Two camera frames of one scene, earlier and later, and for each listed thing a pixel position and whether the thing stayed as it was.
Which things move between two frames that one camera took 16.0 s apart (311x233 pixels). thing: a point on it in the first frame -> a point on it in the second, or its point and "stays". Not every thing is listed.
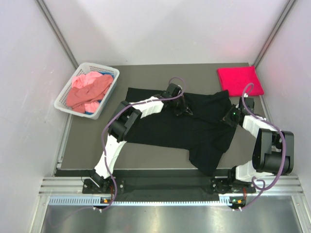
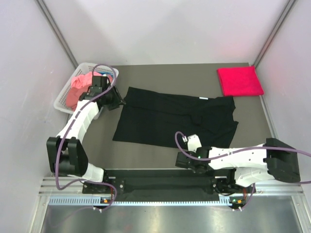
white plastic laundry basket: (60, 103) stays
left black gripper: (183, 108) -> (117, 101)
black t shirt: (204, 131) stays
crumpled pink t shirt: (87, 90) stays
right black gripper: (226, 119) -> (194, 170)
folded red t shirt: (233, 80) stays
